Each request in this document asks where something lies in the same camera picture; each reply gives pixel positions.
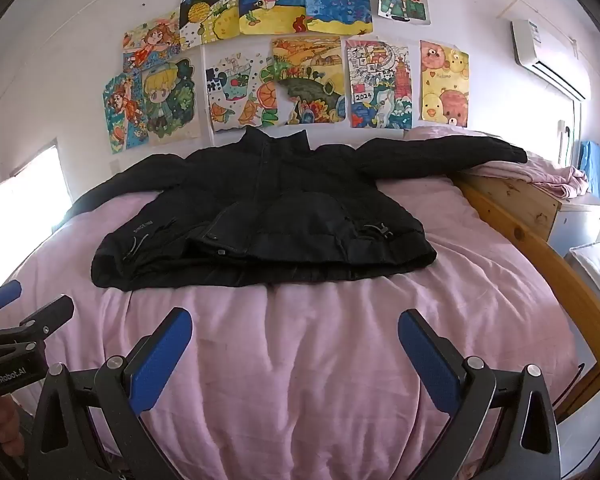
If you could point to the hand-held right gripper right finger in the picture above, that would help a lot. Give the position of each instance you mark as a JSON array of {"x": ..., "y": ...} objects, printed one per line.
[{"x": 430, "y": 360}]

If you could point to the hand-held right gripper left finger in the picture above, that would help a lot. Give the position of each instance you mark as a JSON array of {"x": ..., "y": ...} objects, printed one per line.
[{"x": 159, "y": 360}]

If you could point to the black padded jacket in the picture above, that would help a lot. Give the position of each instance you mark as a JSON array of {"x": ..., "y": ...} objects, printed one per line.
[{"x": 260, "y": 215}]

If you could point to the person's left hand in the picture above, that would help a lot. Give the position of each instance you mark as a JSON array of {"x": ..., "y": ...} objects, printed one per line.
[{"x": 7, "y": 427}]

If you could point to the bright window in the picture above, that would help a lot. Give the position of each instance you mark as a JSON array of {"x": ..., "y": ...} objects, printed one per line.
[{"x": 24, "y": 195}]

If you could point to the pink bed blanket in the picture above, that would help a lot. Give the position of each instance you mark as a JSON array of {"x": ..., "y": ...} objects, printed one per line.
[{"x": 310, "y": 360}]

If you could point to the white cabinet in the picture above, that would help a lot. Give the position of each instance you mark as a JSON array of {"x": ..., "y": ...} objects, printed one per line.
[{"x": 580, "y": 225}]

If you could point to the orange-haired swimmer drawing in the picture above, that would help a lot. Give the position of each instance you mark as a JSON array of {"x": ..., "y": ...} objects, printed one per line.
[{"x": 124, "y": 115}]

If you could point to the folded pink blanket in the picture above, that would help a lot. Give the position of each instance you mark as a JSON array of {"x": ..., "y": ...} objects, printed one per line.
[{"x": 545, "y": 172}]

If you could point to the blond figure drawing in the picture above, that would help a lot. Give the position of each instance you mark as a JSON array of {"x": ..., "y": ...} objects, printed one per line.
[{"x": 169, "y": 100}]

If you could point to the blue cloth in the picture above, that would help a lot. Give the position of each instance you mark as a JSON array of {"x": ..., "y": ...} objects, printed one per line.
[{"x": 596, "y": 172}]

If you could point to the yellow bears and chick drawing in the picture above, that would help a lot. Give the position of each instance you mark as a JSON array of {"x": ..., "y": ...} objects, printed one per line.
[{"x": 445, "y": 85}]

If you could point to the pagoda city drawing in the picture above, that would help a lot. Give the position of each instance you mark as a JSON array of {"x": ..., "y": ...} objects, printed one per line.
[{"x": 380, "y": 85}]

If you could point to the turtle and oranges drawing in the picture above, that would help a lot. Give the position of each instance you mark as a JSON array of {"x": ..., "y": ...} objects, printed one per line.
[{"x": 242, "y": 92}]

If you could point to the orange-haired girl drawing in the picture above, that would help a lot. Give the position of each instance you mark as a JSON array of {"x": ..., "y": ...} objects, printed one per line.
[{"x": 152, "y": 42}]

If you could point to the colourful landscape drawing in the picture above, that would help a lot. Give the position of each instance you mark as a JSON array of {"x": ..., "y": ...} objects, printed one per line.
[{"x": 307, "y": 80}]

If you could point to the white air conditioner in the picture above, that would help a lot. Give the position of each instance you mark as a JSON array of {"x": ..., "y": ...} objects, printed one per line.
[{"x": 547, "y": 57}]

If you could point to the pineapple drawing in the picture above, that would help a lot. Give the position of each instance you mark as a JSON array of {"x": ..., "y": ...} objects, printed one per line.
[{"x": 209, "y": 12}]

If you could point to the fish sea drawing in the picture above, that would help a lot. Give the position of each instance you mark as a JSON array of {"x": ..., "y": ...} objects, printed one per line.
[{"x": 270, "y": 2}]

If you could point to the wooden bed frame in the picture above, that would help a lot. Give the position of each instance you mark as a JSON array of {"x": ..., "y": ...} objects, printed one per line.
[{"x": 535, "y": 240}]

